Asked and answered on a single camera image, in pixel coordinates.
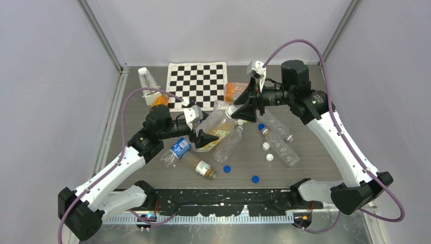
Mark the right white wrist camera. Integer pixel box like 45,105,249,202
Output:
247,60,266,79

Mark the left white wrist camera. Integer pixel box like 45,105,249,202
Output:
181,100,204,130

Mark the large white bottle cap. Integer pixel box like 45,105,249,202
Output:
225,105,238,118

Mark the small orange bottle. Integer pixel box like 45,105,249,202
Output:
151,94,170,108

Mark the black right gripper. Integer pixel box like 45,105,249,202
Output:
232,75,294,123

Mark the clear crumpled plastic bottle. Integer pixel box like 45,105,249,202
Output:
213,126,243,164

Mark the orange label wide bottle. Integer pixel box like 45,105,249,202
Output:
224,82,248,103

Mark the blue label clear bottle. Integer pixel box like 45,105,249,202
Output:
160,137,192,167

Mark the yellow label bottle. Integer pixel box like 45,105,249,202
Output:
200,130,230,152

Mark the brown coffee bottle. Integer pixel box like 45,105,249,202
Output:
180,152,217,180

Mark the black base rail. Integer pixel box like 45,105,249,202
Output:
134,180,324,218

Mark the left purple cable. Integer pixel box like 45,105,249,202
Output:
57,87,191,244

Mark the clear bottle behind Pepsi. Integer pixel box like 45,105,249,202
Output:
213,100,232,111

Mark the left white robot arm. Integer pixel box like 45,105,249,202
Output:
57,105,216,243

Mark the white metronome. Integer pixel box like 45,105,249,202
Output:
138,67,161,106

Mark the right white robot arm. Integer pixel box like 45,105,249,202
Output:
233,60,393,215

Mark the black white checkerboard mat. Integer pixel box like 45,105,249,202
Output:
166,62,228,111

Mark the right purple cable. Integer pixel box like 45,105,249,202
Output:
262,39,406,223

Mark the purple cable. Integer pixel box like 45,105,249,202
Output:
262,39,406,223
57,87,191,244

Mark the tall clear juice bottle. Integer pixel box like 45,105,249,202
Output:
194,109,236,153

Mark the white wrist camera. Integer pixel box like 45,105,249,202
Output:
247,60,266,79
181,100,204,130

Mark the small white bottle cap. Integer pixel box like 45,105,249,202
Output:
262,142,270,150

